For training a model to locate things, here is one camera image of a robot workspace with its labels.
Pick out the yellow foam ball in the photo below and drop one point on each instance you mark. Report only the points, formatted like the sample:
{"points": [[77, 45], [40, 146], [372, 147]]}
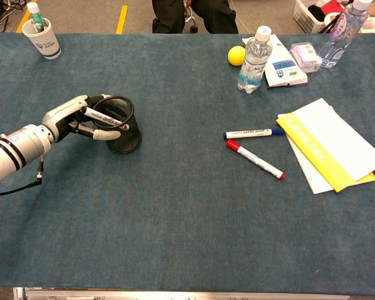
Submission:
{"points": [[236, 55]]}

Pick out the black mesh pen holder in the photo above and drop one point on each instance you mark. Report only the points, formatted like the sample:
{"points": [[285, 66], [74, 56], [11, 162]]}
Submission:
{"points": [[128, 143]]}

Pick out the blue-label water bottle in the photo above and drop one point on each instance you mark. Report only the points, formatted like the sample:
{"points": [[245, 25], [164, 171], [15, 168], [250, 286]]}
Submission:
{"points": [[253, 62]]}

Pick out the yellow and white Lexicon book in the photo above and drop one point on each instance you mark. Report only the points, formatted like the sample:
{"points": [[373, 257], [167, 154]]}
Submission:
{"points": [[312, 150]]}

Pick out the aluminium table edge rail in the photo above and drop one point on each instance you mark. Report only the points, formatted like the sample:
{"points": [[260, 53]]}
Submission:
{"points": [[175, 295]]}

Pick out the red item in basket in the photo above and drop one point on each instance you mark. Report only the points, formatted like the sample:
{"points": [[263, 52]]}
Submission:
{"points": [[331, 6]]}

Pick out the white notebook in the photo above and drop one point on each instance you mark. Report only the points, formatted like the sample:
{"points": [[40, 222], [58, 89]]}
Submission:
{"points": [[312, 184]]}

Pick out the red-capped whiteboard marker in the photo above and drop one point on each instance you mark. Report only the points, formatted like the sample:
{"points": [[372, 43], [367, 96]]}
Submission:
{"points": [[256, 160]]}

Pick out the white plastic basket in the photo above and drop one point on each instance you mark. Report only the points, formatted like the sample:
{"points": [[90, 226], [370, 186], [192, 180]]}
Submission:
{"points": [[303, 15]]}

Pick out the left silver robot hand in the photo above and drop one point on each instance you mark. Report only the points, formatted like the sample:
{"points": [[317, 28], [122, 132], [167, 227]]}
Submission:
{"points": [[61, 115]]}

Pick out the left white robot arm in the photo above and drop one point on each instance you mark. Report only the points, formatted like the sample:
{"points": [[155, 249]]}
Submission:
{"points": [[12, 150]]}

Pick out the white paper cup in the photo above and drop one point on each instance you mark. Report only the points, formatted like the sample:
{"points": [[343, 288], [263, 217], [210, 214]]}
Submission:
{"points": [[47, 43]]}

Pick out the chrome chair base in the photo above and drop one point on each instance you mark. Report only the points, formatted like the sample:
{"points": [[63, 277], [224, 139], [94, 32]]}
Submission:
{"points": [[192, 18]]}

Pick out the green tube with white cap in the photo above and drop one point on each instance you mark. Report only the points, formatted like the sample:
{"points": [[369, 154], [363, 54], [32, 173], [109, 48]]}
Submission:
{"points": [[37, 17]]}

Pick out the clear box with purple contents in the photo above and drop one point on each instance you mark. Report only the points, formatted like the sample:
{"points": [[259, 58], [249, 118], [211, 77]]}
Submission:
{"points": [[304, 56]]}

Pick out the blue felt table cloth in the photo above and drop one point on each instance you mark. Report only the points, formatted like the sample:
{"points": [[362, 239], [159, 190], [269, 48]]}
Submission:
{"points": [[175, 218]]}

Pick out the black-capped whiteboard marker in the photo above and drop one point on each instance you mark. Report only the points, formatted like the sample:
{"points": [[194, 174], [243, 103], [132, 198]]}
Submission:
{"points": [[106, 118]]}

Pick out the white blue box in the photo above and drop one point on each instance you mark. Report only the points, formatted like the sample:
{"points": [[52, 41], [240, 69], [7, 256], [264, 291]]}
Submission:
{"points": [[284, 68]]}

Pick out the blue-capped whiteboard marker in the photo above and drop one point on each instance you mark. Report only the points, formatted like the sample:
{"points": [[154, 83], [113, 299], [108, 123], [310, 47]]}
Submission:
{"points": [[250, 133]]}

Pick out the seated person in dark clothes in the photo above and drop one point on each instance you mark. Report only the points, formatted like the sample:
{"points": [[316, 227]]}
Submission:
{"points": [[168, 15]]}

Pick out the pink-label water bottle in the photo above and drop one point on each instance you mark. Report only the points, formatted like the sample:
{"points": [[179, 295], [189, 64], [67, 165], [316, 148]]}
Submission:
{"points": [[340, 34]]}

